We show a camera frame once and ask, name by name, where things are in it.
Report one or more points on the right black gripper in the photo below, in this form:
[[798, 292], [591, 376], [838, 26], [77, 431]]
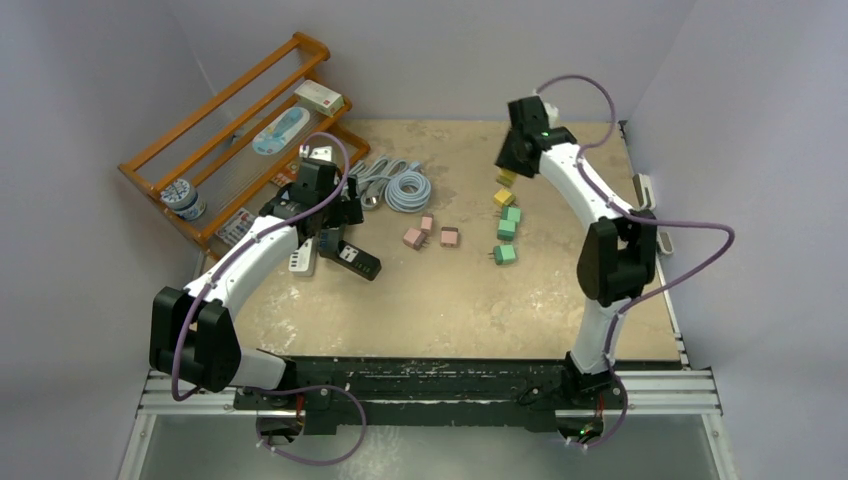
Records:
[[505, 160]]

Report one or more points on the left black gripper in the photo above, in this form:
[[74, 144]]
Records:
[[347, 212]]

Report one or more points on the yellow plug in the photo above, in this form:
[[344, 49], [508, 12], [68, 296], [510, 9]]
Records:
[[506, 178], [504, 198]]

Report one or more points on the white power strip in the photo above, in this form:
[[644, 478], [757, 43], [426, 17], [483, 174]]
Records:
[[302, 262]]

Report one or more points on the black power strip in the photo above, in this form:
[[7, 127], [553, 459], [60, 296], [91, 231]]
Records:
[[357, 261], [329, 241]]

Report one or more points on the pink plug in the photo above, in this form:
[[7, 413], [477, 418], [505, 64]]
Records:
[[427, 223], [449, 237], [415, 238]]

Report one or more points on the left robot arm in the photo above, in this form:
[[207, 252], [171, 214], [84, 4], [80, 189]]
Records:
[[193, 337]]

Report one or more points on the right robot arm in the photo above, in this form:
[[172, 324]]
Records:
[[617, 259]]

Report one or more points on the orange snack packet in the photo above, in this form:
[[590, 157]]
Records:
[[283, 178]]

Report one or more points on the blue oval package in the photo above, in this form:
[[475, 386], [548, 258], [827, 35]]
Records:
[[278, 134]]

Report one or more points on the white red box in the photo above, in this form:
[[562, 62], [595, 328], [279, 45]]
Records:
[[322, 99]]

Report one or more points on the colour marker pack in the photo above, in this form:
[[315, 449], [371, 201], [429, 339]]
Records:
[[236, 227]]

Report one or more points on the orange wooden rack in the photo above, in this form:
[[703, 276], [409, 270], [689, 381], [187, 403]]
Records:
[[211, 148]]

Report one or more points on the blue white ceramic jar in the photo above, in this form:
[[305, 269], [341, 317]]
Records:
[[182, 198]]

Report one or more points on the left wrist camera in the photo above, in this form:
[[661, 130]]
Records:
[[324, 153]]

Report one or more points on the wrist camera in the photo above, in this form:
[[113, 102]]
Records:
[[552, 113], [324, 153]]

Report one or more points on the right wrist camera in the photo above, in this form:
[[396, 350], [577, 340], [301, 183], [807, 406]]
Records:
[[552, 113]]

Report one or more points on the white wall clip upper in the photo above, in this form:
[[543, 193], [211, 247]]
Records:
[[644, 191]]

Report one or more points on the white wall clip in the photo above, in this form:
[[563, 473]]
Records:
[[644, 191], [664, 243]]

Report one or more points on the white wall clip lower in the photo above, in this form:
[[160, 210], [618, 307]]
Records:
[[664, 243]]

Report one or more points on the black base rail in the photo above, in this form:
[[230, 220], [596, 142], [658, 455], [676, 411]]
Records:
[[535, 395]]

